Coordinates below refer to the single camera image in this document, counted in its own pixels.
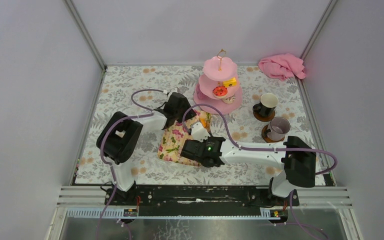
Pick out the yellow roll cake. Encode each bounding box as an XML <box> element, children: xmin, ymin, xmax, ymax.
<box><xmin>222</xmin><ymin>77</ymin><xmax>238</xmax><ymax>88</ymax></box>

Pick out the floral dessert tray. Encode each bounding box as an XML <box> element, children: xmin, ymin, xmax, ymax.
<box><xmin>157</xmin><ymin>110</ymin><xmax>212</xmax><ymax>167</ymax></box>

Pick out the pink three-tier cake stand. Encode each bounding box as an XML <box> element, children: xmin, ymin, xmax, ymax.
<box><xmin>193</xmin><ymin>49</ymin><xmax>243</xmax><ymax>115</ymax></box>

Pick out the purple mug black handle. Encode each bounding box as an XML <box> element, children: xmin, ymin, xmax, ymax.
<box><xmin>267</xmin><ymin>116</ymin><xmax>291</xmax><ymax>141</ymax></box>

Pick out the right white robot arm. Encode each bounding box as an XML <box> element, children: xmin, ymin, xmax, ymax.
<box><xmin>180</xmin><ymin>136</ymin><xmax>316</xmax><ymax>206</ymax></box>

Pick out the brown wooden saucer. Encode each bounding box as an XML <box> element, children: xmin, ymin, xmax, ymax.
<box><xmin>253</xmin><ymin>111</ymin><xmax>276</xmax><ymax>122</ymax></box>
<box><xmin>261</xmin><ymin>125</ymin><xmax>285</xmax><ymax>143</ymax></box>

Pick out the chocolate drizzle donut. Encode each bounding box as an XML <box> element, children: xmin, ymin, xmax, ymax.
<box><xmin>222</xmin><ymin>95</ymin><xmax>236</xmax><ymax>104</ymax></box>

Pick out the pink cloth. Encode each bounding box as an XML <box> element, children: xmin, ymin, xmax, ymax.
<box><xmin>258</xmin><ymin>53</ymin><xmax>307</xmax><ymax>81</ymax></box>

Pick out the orange tart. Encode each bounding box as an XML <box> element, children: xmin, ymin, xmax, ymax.
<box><xmin>200</xmin><ymin>118</ymin><xmax>210</xmax><ymax>130</ymax></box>

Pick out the floral tablecloth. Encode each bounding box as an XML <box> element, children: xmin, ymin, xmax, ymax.
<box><xmin>74</xmin><ymin>65</ymin><xmax>318</xmax><ymax>185</ymax></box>

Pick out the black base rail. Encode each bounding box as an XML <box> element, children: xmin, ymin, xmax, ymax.
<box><xmin>101</xmin><ymin>184</ymin><xmax>300</xmax><ymax>217</ymax></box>

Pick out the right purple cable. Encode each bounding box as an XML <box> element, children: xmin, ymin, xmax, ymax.
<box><xmin>181</xmin><ymin>103</ymin><xmax>339</xmax><ymax>176</ymax></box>

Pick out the pink wafer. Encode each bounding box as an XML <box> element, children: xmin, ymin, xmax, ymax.
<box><xmin>195</xmin><ymin>91</ymin><xmax>205</xmax><ymax>100</ymax></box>

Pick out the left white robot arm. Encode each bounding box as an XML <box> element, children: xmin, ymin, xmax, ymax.
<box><xmin>96</xmin><ymin>92</ymin><xmax>198</xmax><ymax>206</ymax></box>

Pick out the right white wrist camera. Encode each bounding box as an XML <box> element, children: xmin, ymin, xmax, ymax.
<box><xmin>190</xmin><ymin>122</ymin><xmax>210</xmax><ymax>142</ymax></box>

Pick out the black mug white inside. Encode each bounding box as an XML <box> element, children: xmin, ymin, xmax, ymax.
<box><xmin>252</xmin><ymin>93</ymin><xmax>279</xmax><ymax>118</ymax></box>

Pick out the red donut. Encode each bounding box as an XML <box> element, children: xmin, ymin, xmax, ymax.
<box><xmin>212</xmin><ymin>86</ymin><xmax>228</xmax><ymax>99</ymax></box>

